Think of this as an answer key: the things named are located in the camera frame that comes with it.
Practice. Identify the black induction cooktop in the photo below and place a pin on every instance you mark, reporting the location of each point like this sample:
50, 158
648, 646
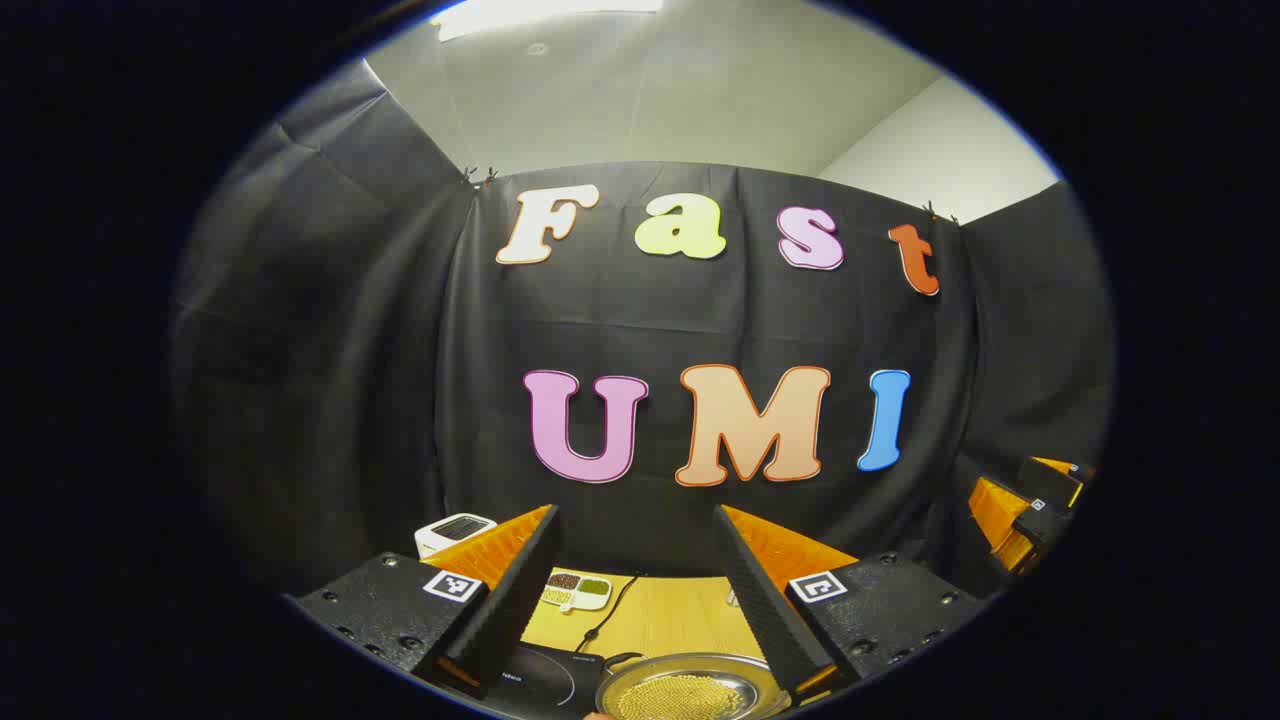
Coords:
545, 680

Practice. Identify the stainless steel pot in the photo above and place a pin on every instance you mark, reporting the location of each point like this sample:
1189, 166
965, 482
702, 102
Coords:
690, 672

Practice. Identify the white toaster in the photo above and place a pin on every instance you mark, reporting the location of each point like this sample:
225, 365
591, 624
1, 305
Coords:
455, 530

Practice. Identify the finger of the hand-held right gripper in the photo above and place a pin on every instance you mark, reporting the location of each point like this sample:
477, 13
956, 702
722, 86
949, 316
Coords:
1050, 482
1040, 522

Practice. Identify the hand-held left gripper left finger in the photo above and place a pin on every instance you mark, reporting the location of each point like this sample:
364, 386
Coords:
510, 600

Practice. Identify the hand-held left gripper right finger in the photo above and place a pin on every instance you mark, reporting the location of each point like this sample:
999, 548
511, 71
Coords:
760, 600

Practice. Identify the white divided dish of beans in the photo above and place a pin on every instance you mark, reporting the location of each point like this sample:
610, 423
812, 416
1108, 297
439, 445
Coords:
578, 590

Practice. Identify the pile of yellow beans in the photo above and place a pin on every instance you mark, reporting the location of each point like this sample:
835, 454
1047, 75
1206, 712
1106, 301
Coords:
680, 698

